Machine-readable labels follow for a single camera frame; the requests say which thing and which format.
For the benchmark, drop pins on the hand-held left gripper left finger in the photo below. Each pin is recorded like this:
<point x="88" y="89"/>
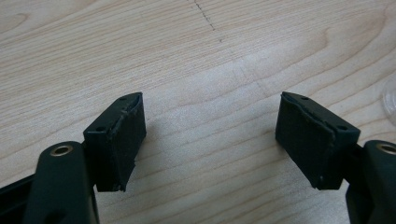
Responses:
<point x="116" y="146"/>

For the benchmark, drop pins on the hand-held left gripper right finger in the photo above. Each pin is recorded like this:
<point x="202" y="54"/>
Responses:
<point x="314" y="140"/>

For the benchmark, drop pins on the clear plastic container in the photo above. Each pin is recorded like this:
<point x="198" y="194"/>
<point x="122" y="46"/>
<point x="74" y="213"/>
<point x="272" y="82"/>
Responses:
<point x="391" y="99"/>

